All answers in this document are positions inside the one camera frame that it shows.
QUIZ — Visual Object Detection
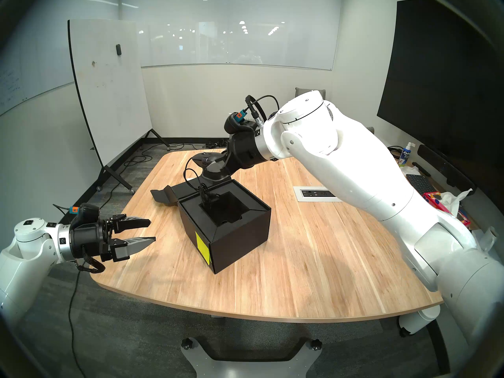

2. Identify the black mouse cable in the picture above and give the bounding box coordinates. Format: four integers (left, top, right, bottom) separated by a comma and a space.
184, 167, 222, 209

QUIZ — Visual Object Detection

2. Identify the whiteboard cleaner spray bottle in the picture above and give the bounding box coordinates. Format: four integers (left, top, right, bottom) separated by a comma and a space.
396, 142, 416, 168

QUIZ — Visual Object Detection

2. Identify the large black wall screen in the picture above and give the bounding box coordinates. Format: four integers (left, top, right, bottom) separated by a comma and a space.
377, 0, 504, 208

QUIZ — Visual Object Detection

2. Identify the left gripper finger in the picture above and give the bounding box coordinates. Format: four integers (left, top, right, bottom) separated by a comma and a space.
112, 214, 152, 235
104, 236, 156, 263

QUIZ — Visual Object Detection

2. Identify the black cardboard box with lid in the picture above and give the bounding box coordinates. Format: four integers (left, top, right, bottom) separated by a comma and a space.
150, 178, 271, 274

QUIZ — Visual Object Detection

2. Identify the white plastic item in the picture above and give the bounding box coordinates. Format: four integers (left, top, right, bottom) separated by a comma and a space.
471, 226, 498, 252

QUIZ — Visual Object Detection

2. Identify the rolling whiteboard on stand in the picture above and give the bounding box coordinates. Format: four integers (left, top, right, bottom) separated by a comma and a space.
68, 20, 170, 195

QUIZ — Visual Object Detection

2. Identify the silver table outlet plate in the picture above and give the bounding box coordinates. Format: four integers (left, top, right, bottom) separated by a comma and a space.
293, 186, 344, 203

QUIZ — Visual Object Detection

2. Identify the white tissue in box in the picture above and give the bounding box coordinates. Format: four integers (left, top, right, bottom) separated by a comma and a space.
439, 188, 473, 216

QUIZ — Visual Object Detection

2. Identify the black video sound bar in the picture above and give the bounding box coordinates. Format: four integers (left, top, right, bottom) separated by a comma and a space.
413, 144, 477, 196

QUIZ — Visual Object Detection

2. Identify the grey swivel office chair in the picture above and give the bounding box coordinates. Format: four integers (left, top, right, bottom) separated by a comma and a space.
295, 87, 327, 100

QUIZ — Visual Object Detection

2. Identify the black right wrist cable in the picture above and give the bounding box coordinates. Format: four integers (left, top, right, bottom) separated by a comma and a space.
245, 94, 281, 124

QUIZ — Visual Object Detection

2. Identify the black keyboard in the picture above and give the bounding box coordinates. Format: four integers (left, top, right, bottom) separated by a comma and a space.
406, 174, 437, 196

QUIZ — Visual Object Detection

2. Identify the glass wall board with writing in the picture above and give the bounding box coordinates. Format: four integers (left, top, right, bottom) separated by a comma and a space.
0, 0, 119, 117

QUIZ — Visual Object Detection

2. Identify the black computer mouse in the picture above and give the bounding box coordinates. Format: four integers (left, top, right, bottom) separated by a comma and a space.
191, 152, 233, 182

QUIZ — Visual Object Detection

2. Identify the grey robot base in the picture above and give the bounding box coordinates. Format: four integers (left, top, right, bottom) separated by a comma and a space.
180, 337, 323, 378

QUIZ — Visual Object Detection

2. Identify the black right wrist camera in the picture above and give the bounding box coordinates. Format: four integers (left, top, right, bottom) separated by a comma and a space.
224, 112, 257, 135

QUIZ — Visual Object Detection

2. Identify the white wheeled cylinder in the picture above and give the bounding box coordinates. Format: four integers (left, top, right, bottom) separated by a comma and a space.
398, 304, 441, 337

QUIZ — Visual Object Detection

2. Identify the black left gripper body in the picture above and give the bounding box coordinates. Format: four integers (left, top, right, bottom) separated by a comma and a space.
69, 216, 119, 262

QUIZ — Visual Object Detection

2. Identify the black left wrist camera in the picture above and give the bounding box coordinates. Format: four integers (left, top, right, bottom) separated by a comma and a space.
66, 202, 100, 225

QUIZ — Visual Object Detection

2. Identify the black braided cable loop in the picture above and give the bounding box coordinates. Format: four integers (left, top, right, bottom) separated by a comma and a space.
73, 255, 106, 274

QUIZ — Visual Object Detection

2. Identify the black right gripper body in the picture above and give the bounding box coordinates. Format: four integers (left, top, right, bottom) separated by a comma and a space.
224, 130, 263, 174

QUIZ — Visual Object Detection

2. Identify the black hanging robot cable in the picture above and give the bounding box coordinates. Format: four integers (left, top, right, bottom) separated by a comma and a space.
68, 268, 86, 378

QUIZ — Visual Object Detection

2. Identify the large glass wall board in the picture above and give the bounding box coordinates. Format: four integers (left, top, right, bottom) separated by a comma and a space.
118, 0, 342, 71

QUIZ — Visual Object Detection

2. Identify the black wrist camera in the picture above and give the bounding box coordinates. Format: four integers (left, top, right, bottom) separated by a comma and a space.
224, 112, 257, 135
66, 202, 100, 225

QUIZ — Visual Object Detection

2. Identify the small yellow sticky note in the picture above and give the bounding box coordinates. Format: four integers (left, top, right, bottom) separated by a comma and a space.
195, 231, 211, 266

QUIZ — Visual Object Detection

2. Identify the colourful tissue box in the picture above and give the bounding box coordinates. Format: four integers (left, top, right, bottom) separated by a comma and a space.
422, 191, 471, 228

